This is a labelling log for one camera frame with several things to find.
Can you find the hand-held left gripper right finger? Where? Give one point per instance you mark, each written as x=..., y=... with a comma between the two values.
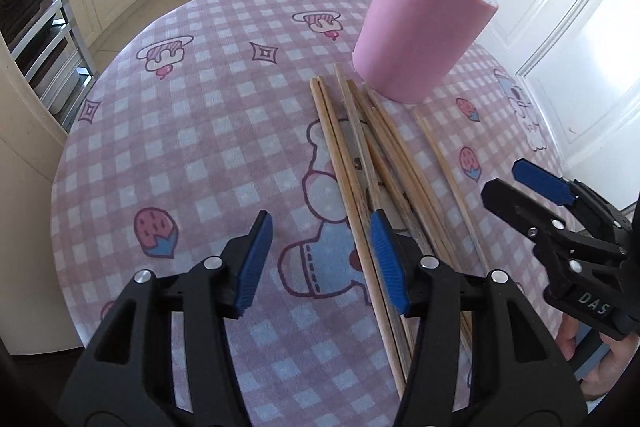
x=386, y=257

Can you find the bunch of wooden chopsticks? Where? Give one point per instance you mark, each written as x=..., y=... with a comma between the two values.
x=346, y=177

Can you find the white panelled door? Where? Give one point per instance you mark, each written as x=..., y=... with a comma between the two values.
x=565, y=32

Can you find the person's right hand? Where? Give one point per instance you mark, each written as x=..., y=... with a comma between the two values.
x=617, y=367

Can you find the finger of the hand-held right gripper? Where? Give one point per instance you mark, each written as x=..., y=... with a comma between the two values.
x=542, y=182
x=515, y=207

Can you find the pink checked cartoon tablecloth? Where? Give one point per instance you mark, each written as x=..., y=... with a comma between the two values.
x=200, y=147

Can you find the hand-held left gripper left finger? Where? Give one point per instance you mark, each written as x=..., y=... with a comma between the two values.
x=254, y=264

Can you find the metal shelf rack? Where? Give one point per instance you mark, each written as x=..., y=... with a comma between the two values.
x=55, y=47

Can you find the pink cylindrical cup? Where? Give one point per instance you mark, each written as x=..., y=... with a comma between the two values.
x=415, y=32

